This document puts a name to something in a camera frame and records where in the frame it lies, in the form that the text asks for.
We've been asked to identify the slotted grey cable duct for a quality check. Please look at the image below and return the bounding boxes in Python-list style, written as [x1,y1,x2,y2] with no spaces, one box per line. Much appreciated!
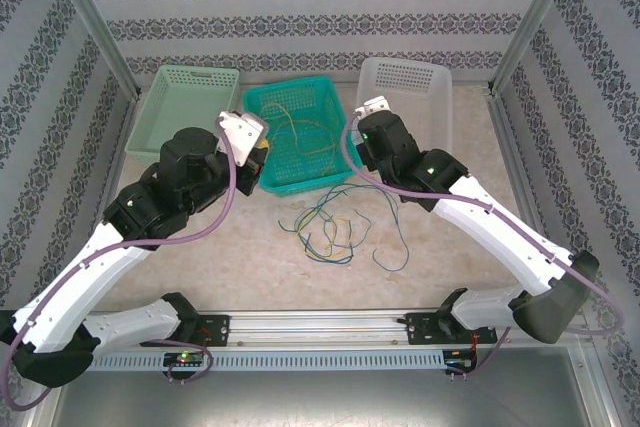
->
[89,350,446,371]

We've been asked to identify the light green plastic basket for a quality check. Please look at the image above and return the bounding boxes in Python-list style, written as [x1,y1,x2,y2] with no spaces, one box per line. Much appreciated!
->
[123,64,241,168]

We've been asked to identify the teal plastic basket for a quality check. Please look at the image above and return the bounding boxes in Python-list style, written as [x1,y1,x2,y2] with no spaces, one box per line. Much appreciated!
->
[243,76,363,199]

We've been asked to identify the aluminium mounting rail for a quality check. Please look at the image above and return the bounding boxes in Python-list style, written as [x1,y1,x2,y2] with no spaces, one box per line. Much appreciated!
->
[47,309,596,348]

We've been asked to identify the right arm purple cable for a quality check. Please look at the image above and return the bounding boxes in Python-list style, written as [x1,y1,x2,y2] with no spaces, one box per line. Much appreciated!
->
[341,114,626,381]

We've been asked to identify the aluminium side rail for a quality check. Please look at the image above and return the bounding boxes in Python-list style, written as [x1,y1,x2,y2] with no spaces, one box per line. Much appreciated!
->
[68,94,139,313]
[487,86,571,308]

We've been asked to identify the white plastic basket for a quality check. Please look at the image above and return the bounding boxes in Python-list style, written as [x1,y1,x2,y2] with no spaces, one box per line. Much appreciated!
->
[355,56,455,168]

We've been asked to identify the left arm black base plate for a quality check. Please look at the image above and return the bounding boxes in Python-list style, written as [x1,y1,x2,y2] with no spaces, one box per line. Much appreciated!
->
[169,314,232,348]

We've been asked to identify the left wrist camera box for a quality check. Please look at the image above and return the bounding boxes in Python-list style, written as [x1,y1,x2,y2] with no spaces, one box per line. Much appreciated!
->
[216,109,272,169]

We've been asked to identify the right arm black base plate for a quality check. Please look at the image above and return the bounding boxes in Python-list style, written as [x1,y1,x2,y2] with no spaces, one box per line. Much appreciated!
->
[404,311,499,347]

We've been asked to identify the small circuit board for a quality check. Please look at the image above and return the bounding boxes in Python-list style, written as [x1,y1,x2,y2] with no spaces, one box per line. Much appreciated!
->
[163,350,206,369]
[444,348,480,373]

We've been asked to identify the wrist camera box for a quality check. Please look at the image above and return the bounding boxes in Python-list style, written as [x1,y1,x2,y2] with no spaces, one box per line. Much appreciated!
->
[216,109,272,169]
[353,95,392,119]

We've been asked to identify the green wire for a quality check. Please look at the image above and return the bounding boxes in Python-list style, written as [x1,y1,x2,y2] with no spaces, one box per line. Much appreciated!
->
[278,204,334,248]

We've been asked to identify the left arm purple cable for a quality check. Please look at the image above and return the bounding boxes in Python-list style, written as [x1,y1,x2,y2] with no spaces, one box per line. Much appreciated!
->
[0,116,239,413]

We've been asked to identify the grey metal panel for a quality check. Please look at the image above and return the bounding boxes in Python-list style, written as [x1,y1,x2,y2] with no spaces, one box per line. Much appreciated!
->
[29,346,614,427]

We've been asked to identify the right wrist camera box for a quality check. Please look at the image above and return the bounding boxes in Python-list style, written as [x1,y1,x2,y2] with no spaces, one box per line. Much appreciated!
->
[353,95,392,119]

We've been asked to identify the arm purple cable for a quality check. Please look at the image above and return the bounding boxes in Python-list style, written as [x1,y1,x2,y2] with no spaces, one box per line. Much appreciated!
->
[341,114,626,381]
[0,116,239,413]

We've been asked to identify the aluminium frame post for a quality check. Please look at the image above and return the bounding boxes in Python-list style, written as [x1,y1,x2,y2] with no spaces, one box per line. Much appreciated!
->
[488,0,584,97]
[42,0,142,98]

